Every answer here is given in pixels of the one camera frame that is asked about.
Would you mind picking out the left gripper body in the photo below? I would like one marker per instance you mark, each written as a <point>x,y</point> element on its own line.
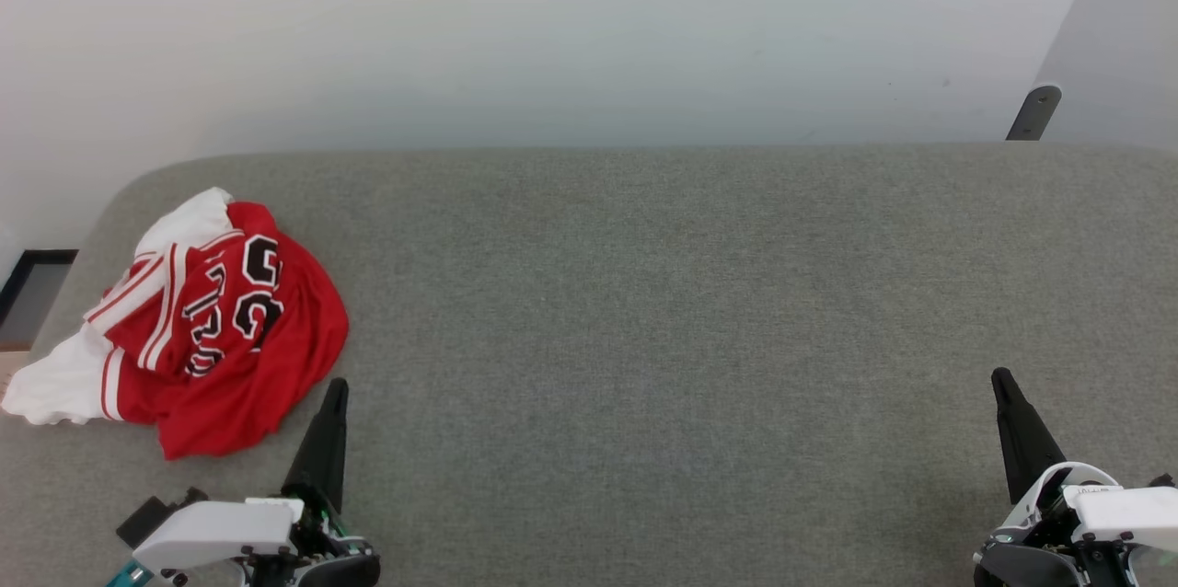
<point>340,569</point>

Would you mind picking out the dark metal bracket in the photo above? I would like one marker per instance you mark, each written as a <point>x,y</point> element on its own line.
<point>1033,113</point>

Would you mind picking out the red white basketball jersey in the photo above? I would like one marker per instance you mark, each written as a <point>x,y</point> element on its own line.
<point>276,357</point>

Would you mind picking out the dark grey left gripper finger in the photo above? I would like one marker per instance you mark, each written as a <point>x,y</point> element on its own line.
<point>320,454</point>

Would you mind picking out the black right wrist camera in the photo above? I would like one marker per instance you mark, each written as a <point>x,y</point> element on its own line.
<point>1162,481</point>

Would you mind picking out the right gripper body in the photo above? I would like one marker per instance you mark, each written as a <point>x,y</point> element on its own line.
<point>1022,564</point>

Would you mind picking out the white partition panel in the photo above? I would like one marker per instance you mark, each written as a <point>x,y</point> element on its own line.
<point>1123,44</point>

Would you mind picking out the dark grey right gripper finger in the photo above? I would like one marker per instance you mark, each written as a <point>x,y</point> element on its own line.
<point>1026,444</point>

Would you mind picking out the grey fabric sofa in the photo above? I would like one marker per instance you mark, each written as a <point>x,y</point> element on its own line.
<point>644,339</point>

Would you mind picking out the black floor edging strip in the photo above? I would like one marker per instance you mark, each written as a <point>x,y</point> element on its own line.
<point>46,254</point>

